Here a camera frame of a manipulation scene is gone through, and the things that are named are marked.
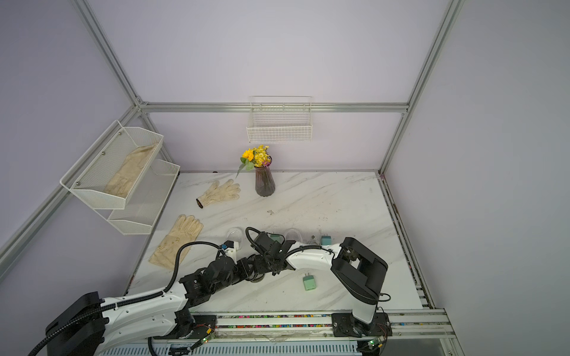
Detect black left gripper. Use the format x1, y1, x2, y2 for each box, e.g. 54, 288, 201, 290
212, 257, 258, 295

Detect clear pouch with black zipper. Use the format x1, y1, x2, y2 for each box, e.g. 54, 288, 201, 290
246, 266, 267, 283

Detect light green usb charger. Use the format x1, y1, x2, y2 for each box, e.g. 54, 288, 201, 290
302, 274, 317, 292

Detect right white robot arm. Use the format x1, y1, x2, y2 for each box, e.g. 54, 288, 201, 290
246, 227, 388, 326

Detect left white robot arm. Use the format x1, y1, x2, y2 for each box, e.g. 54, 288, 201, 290
30, 245, 256, 355

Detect mint green dual usb charger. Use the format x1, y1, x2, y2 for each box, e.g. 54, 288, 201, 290
269, 234, 285, 243

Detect clear empty plastic pouch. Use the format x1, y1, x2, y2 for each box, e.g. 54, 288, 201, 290
284, 228, 304, 243

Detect yellow leather work glove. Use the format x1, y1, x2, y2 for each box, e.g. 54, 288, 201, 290
148, 214, 203, 270

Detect dark ribbed glass vase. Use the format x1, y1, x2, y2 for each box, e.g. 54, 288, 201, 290
255, 166, 276, 197

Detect cream knit work glove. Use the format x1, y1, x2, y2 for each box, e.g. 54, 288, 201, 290
196, 179, 240, 209

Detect yellow flower bouquet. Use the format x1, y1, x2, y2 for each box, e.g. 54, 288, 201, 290
236, 145, 273, 176

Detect lower white mesh shelf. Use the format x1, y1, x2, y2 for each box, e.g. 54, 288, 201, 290
105, 159, 180, 235

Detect white mesh shelf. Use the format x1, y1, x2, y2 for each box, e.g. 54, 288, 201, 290
105, 159, 180, 235
59, 121, 163, 210

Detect beige glove in shelf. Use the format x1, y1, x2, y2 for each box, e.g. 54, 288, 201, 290
104, 144, 157, 198

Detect upper white mesh shelf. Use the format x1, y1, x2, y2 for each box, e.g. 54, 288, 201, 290
59, 121, 163, 210

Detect teal wall charger plug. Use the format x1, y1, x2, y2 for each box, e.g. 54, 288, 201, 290
320, 235, 333, 246

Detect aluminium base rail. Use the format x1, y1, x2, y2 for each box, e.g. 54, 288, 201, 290
151, 309, 457, 344

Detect white wire wall basket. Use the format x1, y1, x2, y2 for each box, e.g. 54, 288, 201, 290
246, 96, 313, 144

